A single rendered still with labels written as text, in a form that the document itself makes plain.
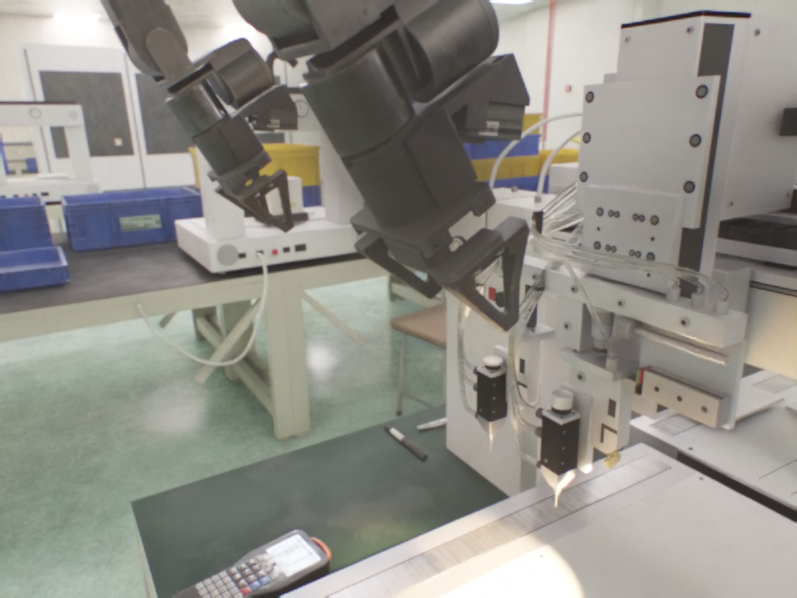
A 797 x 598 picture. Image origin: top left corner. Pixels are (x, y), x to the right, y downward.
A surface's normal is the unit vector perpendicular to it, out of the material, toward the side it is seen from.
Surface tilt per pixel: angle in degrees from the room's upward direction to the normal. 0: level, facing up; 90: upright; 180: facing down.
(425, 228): 30
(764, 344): 90
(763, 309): 90
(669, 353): 90
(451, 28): 80
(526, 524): 0
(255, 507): 0
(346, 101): 106
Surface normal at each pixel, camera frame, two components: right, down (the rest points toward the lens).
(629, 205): -0.86, 0.17
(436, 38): 0.34, 0.01
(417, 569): -0.02, -0.96
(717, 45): 0.51, 0.25
